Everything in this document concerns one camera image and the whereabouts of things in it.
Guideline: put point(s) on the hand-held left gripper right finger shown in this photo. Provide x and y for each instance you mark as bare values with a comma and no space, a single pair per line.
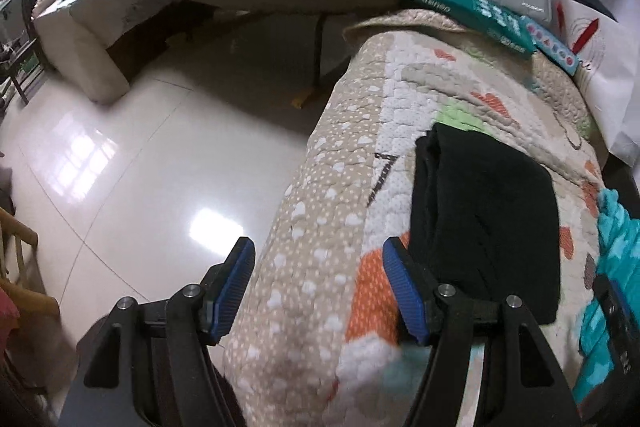
407,297

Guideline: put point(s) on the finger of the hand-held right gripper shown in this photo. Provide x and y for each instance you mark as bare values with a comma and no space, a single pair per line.
614,312

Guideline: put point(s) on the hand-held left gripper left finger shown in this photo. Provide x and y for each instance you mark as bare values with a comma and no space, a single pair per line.
232,292

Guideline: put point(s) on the black pants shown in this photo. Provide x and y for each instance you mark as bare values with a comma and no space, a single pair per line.
490,217

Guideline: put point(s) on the teal star print towel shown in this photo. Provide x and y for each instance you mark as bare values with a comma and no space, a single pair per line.
615,227

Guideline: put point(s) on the quilted heart print blanket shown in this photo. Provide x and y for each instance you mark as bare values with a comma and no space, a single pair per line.
325,257

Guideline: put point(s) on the wooden chair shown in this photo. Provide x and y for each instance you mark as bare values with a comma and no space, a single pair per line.
20,257

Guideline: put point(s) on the red cloth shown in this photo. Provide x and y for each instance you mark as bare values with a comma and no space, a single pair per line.
6,312

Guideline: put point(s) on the white paper bag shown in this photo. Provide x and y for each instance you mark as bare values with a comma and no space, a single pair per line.
605,72

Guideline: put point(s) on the flat box with coloured shapes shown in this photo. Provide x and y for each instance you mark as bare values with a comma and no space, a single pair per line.
550,44

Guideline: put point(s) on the beige sofa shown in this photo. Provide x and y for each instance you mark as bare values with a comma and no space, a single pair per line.
85,42

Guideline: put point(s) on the green tissue pack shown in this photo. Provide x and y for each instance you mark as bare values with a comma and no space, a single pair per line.
465,7

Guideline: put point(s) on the black chair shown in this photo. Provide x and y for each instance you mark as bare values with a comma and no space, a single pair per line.
22,52

